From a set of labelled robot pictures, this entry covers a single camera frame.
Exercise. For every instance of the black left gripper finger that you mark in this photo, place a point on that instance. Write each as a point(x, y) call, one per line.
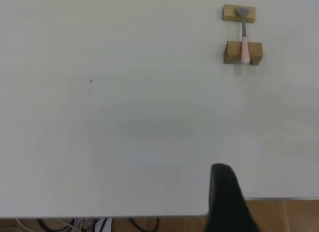
point(224, 204)

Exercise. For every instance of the arched wooden block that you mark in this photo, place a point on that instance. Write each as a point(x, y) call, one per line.
point(231, 51)

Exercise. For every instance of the rectangular wooden block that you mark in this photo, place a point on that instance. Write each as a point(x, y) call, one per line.
point(228, 13)

